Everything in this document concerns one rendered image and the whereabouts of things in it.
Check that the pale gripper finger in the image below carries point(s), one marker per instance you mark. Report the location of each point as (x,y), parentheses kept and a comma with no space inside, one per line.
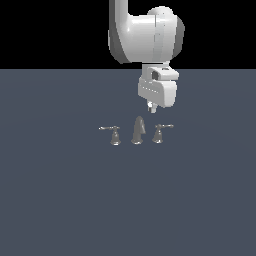
(152,106)

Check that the grey faucet spout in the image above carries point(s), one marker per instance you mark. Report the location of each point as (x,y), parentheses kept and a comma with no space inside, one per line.
(138,131)

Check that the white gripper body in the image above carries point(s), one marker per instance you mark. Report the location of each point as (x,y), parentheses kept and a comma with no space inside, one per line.
(158,90)

